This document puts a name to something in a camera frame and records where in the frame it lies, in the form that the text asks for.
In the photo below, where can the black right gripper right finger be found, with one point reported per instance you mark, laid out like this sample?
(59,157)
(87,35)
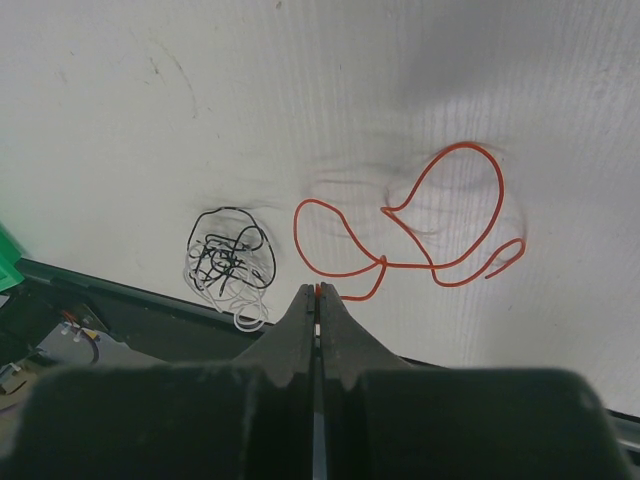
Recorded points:
(366,401)

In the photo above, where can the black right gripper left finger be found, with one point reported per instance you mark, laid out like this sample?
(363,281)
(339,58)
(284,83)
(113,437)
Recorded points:
(277,421)

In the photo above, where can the green plastic compartment tray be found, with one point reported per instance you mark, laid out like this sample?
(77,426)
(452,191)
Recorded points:
(10,276)

